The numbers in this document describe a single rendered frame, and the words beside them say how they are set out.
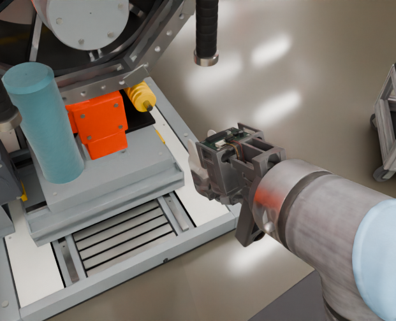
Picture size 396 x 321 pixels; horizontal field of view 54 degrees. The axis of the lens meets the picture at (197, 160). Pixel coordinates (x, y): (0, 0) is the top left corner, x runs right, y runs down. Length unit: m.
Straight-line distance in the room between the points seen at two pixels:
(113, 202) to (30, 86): 0.61
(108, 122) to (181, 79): 1.00
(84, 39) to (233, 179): 0.34
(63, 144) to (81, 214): 0.45
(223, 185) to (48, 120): 0.40
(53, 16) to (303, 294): 0.74
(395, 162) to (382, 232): 1.18
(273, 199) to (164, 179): 0.89
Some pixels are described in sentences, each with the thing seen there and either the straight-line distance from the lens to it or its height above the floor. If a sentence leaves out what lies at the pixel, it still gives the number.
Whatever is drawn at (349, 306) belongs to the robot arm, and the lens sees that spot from 0.37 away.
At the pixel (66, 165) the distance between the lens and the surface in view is 0.85.
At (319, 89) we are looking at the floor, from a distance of 1.94.
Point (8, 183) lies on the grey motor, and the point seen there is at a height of 0.32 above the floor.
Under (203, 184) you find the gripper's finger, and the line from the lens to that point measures 0.52.
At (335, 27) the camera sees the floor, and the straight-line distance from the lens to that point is 2.44.
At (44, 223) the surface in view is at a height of 0.15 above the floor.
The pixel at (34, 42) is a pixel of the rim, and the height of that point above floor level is 0.69.
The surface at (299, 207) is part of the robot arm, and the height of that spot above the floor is 0.85.
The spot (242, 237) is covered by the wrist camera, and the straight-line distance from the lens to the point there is 0.54.
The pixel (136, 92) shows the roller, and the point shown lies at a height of 0.54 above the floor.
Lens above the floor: 1.14
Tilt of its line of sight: 49 degrees down
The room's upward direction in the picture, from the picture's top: straight up
